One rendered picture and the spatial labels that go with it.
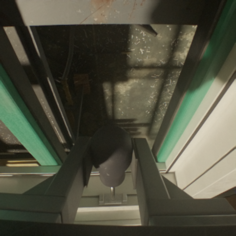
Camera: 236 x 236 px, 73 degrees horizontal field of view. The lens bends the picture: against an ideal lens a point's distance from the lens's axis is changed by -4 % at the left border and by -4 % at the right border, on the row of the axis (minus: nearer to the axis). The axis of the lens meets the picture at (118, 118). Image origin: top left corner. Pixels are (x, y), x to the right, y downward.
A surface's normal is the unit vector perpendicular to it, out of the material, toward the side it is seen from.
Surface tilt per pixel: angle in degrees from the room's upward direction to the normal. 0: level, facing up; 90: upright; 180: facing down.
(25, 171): 90
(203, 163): 90
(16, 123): 0
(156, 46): 0
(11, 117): 0
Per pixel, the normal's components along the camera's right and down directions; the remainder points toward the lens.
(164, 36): 0.04, 0.79
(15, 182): 0.02, -0.61
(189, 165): -1.00, 0.02
